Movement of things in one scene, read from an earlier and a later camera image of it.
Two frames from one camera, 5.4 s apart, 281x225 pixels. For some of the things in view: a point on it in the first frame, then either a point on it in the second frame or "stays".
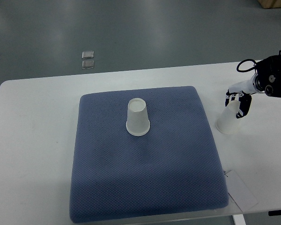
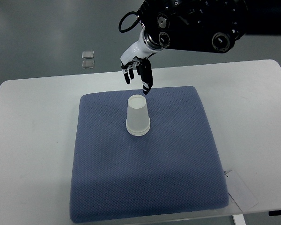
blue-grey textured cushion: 174,169 stays
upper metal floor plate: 87,54 stays
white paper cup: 227,122 -> 138,121
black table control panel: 279,212 stays
